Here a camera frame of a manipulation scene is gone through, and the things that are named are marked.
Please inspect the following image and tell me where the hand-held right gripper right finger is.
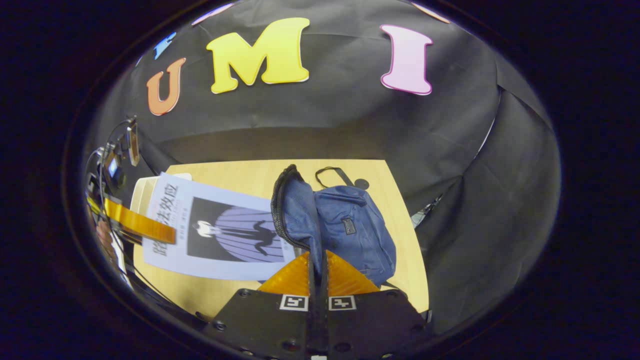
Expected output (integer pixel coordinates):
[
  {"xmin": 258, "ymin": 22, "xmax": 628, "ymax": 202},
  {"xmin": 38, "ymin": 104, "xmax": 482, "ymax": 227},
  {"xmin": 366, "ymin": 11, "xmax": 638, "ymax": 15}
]
[{"xmin": 318, "ymin": 249, "xmax": 437, "ymax": 360}]

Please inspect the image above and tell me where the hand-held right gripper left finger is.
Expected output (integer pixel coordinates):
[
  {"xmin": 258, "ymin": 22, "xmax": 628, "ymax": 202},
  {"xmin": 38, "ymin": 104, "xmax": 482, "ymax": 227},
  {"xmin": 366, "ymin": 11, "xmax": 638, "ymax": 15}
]
[{"xmin": 202, "ymin": 250, "xmax": 319, "ymax": 360}]

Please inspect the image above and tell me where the cream plastic bookshelf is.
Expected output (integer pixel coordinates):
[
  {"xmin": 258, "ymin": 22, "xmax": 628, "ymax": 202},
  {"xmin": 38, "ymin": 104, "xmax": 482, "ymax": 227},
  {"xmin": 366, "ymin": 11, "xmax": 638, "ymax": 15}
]
[{"xmin": 130, "ymin": 173, "xmax": 193, "ymax": 213}]

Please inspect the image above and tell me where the pale blue book dark picture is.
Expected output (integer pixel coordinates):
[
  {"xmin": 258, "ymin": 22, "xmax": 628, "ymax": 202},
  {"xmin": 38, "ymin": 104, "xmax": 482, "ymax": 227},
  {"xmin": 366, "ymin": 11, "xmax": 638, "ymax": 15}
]
[{"xmin": 142, "ymin": 172, "xmax": 297, "ymax": 282}]

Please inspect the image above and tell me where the blue schoolbag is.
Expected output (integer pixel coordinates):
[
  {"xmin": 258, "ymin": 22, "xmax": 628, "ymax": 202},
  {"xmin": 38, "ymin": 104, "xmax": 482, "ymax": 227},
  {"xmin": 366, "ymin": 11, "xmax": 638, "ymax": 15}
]
[{"xmin": 270, "ymin": 164, "xmax": 398, "ymax": 292}]

